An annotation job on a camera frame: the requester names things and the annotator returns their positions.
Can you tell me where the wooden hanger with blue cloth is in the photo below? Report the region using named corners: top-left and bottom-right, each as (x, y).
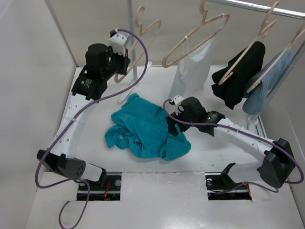
top-left (246, 23), bottom-right (305, 93)

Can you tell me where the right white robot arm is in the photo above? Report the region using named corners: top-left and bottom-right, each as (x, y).
top-left (165, 95), bottom-right (300, 189)

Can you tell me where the wooden hanger with white cloth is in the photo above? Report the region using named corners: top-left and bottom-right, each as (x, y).
top-left (162, 0), bottom-right (231, 68)

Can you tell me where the black cloth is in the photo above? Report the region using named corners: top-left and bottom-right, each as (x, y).
top-left (212, 42), bottom-right (265, 110)

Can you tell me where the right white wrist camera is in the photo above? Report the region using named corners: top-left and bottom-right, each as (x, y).
top-left (169, 95), bottom-right (184, 114)

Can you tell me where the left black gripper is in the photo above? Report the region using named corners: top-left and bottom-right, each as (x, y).
top-left (102, 46), bottom-right (131, 81)

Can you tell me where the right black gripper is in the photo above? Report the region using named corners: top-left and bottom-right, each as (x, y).
top-left (165, 107), bottom-right (197, 136)

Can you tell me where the wooden hanger with black cloth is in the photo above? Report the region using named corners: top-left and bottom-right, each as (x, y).
top-left (218, 1), bottom-right (279, 85)

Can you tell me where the aluminium rail at right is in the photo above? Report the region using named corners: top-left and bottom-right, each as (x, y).
top-left (256, 116), bottom-right (267, 138)

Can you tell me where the white cloth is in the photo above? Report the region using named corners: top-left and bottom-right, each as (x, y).
top-left (168, 14), bottom-right (216, 100)

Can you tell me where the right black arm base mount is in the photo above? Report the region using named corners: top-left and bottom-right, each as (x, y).
top-left (205, 163), bottom-right (252, 200)

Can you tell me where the teal t shirt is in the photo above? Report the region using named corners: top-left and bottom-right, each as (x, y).
top-left (104, 93), bottom-right (191, 161)

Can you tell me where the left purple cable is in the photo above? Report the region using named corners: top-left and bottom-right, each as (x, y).
top-left (35, 28), bottom-right (150, 229)

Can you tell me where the white clothes rack frame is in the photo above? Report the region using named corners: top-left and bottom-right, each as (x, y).
top-left (127, 0), bottom-right (305, 128)

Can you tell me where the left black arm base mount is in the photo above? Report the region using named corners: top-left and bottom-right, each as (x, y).
top-left (88, 173), bottom-right (122, 201)

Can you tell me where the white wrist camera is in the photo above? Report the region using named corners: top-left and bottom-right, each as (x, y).
top-left (109, 29), bottom-right (129, 56)
top-left (169, 95), bottom-right (184, 114)

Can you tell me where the light blue cloth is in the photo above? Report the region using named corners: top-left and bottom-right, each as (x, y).
top-left (242, 49), bottom-right (293, 115)

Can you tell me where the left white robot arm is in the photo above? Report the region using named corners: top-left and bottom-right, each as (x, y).
top-left (37, 43), bottom-right (130, 189)

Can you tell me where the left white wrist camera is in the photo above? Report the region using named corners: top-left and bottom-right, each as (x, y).
top-left (109, 29), bottom-right (129, 56)

